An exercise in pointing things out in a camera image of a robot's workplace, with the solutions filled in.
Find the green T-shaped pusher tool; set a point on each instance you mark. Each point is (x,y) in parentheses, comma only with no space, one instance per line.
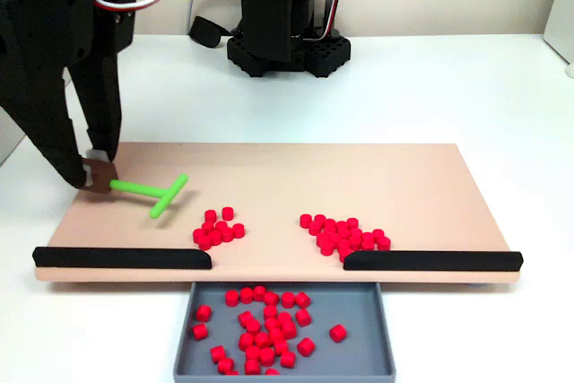
(134,188)

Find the grey tray container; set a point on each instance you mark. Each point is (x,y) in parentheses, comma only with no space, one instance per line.
(359,356)

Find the black foam strip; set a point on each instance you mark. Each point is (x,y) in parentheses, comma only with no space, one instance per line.
(121,258)
(430,262)

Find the beige board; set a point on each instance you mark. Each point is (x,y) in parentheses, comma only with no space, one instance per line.
(314,185)

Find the blue board foot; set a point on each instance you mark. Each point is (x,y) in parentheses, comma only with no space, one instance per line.
(477,285)

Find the small white round object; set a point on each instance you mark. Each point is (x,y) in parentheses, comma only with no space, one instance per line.
(570,70)

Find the white box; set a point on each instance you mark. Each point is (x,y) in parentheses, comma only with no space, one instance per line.
(562,6)

